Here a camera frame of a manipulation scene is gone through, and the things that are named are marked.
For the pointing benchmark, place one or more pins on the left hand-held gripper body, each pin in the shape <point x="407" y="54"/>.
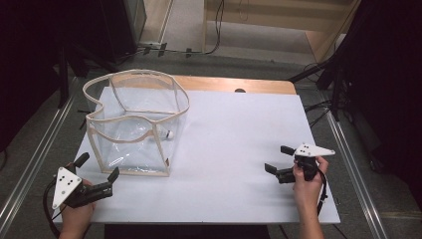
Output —
<point x="64" y="186"/>

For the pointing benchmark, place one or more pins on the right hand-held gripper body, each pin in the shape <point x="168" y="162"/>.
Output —
<point x="312" y="151"/>

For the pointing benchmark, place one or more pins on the clear plastic bag beige trim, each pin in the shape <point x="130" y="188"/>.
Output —
<point x="139" y="156"/>

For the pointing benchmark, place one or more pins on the white feather shuttlecock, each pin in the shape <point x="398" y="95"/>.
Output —
<point x="169" y="134"/>

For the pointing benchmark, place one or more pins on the person's left hand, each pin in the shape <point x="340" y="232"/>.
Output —
<point x="76" y="217"/>

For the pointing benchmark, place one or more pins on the person's right hand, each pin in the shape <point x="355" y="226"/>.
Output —
<point x="308" y="192"/>

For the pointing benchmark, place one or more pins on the black stand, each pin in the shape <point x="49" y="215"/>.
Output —
<point x="335" y="93"/>

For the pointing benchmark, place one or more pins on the white table mat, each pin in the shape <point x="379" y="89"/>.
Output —
<point x="232" y="149"/>

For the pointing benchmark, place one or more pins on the black curtain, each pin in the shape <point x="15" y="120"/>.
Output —
<point x="391" y="83"/>
<point x="30" y="66"/>

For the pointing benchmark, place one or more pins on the wooden table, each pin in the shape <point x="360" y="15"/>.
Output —
<point x="215" y="84"/>

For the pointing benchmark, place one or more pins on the light wooden panel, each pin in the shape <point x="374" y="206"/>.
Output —
<point x="265" y="36"/>

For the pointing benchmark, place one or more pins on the metal floor rail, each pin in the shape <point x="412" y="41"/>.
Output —
<point x="33" y="166"/>
<point x="351" y="176"/>

